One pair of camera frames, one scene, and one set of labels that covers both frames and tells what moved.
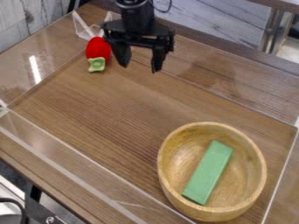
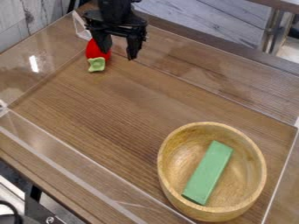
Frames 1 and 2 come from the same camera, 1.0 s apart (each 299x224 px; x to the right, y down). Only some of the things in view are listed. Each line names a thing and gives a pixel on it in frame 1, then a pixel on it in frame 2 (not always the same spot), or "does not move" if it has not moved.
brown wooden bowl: x=240 y=179 does not move
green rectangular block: x=206 y=177 does not move
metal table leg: x=272 y=31 does not move
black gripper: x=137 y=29 to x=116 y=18
